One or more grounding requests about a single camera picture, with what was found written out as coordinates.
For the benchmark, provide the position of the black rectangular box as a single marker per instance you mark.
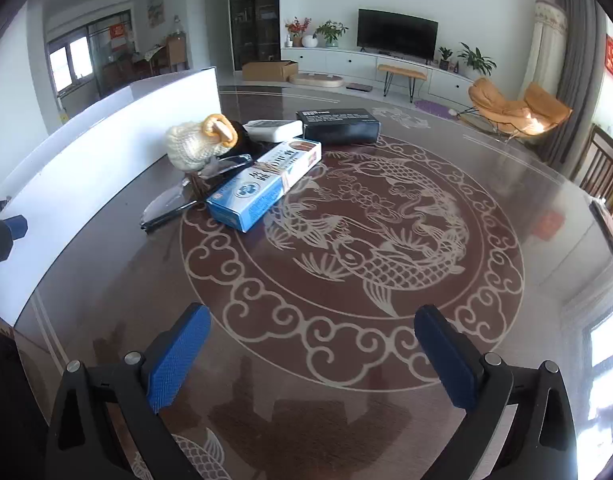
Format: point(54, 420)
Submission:
point(340, 126)

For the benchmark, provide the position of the clear rimless glasses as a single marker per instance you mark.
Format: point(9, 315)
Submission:
point(193, 190)

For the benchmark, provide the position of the cardboard box on floor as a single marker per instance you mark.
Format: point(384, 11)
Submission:
point(274, 71)

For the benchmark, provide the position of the black velvet scrunchie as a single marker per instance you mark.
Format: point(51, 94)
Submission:
point(245, 145)

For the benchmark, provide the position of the red flower vase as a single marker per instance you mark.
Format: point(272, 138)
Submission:
point(296, 29)

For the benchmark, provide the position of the white knit pouch orange rim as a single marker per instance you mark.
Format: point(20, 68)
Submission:
point(190, 146)

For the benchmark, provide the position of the dining table with chairs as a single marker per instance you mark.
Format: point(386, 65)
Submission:
point(168, 57)

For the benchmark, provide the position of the white tv cabinet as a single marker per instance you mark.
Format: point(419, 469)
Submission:
point(441, 85)

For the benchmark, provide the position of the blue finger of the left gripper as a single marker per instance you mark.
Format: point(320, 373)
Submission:
point(11, 229)

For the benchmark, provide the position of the blue white nail cream box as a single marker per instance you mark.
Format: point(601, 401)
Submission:
point(245, 198)

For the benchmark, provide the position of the green potted plant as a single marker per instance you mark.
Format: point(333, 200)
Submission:
point(331, 32)

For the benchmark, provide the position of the wooden dining chair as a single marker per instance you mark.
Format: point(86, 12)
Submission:
point(595, 171)

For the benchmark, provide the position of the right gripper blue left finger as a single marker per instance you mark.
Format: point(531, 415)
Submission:
point(82, 442)

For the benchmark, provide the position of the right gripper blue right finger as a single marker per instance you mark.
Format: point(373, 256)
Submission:
point(541, 442)

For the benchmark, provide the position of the orange lounge chair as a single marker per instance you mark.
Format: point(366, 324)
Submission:
point(529, 118)

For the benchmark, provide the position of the leafy plant right of tv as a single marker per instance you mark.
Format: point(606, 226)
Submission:
point(474, 64)

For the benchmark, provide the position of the black flat television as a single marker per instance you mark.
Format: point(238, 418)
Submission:
point(397, 33)

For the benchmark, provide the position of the dark glass display cabinet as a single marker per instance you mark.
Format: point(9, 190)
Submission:
point(254, 25)

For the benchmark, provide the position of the small wooden bench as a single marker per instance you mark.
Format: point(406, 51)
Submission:
point(412, 77)

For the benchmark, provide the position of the white lotion bottle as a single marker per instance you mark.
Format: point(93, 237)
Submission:
point(273, 131)

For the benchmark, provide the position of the grey curtain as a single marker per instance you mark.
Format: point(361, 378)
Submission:
point(579, 86)

